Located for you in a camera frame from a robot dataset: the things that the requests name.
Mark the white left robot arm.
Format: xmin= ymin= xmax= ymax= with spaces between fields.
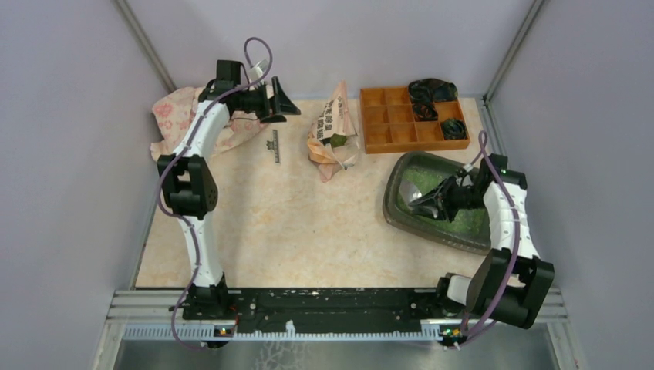
xmin=157 ymin=60 xmax=301 ymax=319

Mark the piano-key bag clip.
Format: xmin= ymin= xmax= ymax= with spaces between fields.
xmin=266 ymin=129 xmax=281 ymax=164

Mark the small dark cloth ball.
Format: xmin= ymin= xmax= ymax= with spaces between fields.
xmin=440 ymin=118 xmax=468 ymax=140

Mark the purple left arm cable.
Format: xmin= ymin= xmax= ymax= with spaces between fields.
xmin=155 ymin=36 xmax=275 ymax=353

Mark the pink patterned cloth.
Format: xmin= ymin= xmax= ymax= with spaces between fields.
xmin=150 ymin=87 xmax=265 ymax=160

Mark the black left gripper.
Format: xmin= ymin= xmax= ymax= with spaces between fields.
xmin=234 ymin=76 xmax=300 ymax=123

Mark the dark green litter box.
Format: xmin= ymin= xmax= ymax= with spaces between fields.
xmin=382 ymin=151 xmax=491 ymax=255

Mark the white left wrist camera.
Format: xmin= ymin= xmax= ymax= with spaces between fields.
xmin=248 ymin=59 xmax=269 ymax=82

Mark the grey metal scoop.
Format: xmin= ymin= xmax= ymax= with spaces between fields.
xmin=399 ymin=179 xmax=444 ymax=220

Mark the orange compartment tray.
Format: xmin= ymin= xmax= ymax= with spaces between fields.
xmin=359 ymin=86 xmax=471 ymax=154

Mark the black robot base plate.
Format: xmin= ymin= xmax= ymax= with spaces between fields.
xmin=181 ymin=287 xmax=487 ymax=350

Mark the dark cloth on tray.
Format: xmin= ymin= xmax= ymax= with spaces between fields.
xmin=407 ymin=78 xmax=458 ymax=121

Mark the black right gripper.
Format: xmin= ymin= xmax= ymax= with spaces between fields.
xmin=410 ymin=174 xmax=487 ymax=223

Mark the orange cat litter bag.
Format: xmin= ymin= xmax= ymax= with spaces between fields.
xmin=307 ymin=80 xmax=360 ymax=183

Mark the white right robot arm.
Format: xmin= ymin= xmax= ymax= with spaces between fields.
xmin=399 ymin=154 xmax=555 ymax=335

